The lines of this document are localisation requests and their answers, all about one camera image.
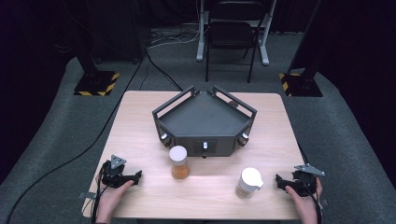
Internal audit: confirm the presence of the bundle of floor cables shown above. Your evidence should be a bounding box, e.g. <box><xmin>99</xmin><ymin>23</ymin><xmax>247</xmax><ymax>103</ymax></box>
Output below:
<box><xmin>147</xmin><ymin>27</ymin><xmax>201</xmax><ymax>49</ymax></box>

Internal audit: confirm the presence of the orange spice jar white lid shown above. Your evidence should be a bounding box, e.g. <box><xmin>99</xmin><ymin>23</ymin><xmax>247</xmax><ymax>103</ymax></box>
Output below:
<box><xmin>168</xmin><ymin>145</ymin><xmax>191</xmax><ymax>180</ymax></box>

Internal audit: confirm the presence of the long black floor cable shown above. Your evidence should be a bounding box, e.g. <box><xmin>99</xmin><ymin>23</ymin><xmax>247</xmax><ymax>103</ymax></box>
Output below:
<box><xmin>5</xmin><ymin>49</ymin><xmax>149</xmax><ymax>224</ymax></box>

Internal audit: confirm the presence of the short black floor cable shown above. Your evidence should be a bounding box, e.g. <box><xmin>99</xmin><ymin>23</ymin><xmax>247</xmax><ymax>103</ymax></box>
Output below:
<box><xmin>139</xmin><ymin>50</ymin><xmax>184</xmax><ymax>92</ymax></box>

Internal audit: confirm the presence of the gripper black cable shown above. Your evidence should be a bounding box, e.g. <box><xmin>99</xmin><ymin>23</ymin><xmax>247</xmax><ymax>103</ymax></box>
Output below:
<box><xmin>297</xmin><ymin>176</ymin><xmax>323</xmax><ymax>224</ymax></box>
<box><xmin>91</xmin><ymin>166</ymin><xmax>110</xmax><ymax>224</ymax></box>

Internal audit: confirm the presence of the person's left hand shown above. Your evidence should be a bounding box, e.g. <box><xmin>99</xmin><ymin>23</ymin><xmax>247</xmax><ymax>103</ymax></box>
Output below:
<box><xmin>94</xmin><ymin>179</ymin><xmax>135</xmax><ymax>224</ymax></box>

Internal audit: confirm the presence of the person's right hand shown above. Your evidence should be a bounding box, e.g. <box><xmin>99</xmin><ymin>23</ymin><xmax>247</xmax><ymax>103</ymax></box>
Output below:
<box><xmin>285</xmin><ymin>176</ymin><xmax>323</xmax><ymax>224</ymax></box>

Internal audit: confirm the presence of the dark grey corner shelf rack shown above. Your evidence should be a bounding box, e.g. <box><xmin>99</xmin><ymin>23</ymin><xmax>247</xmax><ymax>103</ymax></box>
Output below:
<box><xmin>151</xmin><ymin>85</ymin><xmax>259</xmax><ymax>159</ymax></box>

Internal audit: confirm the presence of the black stand with striped base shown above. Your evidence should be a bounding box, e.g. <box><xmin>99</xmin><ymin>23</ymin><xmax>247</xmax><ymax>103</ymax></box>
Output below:
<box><xmin>278</xmin><ymin>0</ymin><xmax>324</xmax><ymax>98</ymax></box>
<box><xmin>64</xmin><ymin>0</ymin><xmax>120</xmax><ymax>97</ymax></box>

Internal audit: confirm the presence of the black folding chair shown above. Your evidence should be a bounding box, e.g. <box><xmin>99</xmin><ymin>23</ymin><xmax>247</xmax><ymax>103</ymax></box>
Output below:
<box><xmin>204</xmin><ymin>0</ymin><xmax>266</xmax><ymax>84</ymax></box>
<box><xmin>195</xmin><ymin>0</ymin><xmax>277</xmax><ymax>66</ymax></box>

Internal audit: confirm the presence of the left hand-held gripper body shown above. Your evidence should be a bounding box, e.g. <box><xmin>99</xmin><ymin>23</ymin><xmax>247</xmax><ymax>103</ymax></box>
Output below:
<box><xmin>100</xmin><ymin>154</ymin><xmax>129</xmax><ymax>189</ymax></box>

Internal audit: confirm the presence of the seasoning jar white spout lid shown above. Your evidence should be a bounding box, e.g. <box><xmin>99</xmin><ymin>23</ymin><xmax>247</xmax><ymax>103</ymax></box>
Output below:
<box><xmin>234</xmin><ymin>166</ymin><xmax>264</xmax><ymax>200</ymax></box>

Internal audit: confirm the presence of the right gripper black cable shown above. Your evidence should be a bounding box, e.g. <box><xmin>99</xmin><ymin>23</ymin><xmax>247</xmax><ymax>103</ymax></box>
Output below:
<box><xmin>297</xmin><ymin>176</ymin><xmax>323</xmax><ymax>224</ymax></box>

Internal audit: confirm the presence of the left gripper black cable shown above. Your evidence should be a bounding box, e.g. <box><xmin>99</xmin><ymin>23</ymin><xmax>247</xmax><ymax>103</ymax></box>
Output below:
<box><xmin>91</xmin><ymin>166</ymin><xmax>110</xmax><ymax>224</ymax></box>

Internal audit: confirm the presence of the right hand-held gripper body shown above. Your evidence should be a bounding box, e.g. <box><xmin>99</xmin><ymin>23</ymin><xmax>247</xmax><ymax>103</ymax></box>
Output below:
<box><xmin>290</xmin><ymin>163</ymin><xmax>326</xmax><ymax>198</ymax></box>

